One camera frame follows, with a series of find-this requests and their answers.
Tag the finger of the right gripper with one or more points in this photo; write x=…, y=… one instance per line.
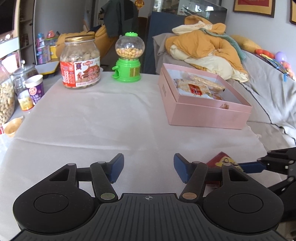
x=252, y=167

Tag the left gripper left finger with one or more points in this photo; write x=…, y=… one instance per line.
x=68, y=198

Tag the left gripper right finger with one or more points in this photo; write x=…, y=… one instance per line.
x=228, y=197

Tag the red chicken snack pouch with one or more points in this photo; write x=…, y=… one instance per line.
x=219, y=166

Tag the rice cracker packet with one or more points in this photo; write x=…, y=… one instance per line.
x=192, y=88

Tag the long rice crisp packet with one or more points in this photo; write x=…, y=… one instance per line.
x=210, y=84

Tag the white table cloth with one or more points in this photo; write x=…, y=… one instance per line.
x=76, y=128

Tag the pink gift box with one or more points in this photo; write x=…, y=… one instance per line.
x=227, y=109

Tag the small glass jar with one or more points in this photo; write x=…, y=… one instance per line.
x=22, y=93

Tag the purple white drink cup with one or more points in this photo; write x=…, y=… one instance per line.
x=35, y=87

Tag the large glass peanut jar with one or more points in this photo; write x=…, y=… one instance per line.
x=7, y=96

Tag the yellow orange blanket pile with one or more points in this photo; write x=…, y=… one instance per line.
x=211, y=51

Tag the plastic peanut jar gold lid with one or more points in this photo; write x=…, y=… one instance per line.
x=80, y=62

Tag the framed red picture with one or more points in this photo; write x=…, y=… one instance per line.
x=257, y=7

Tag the green gumball machine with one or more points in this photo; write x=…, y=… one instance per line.
x=129, y=49

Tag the dark jacket on stand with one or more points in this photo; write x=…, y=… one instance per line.
x=120, y=17

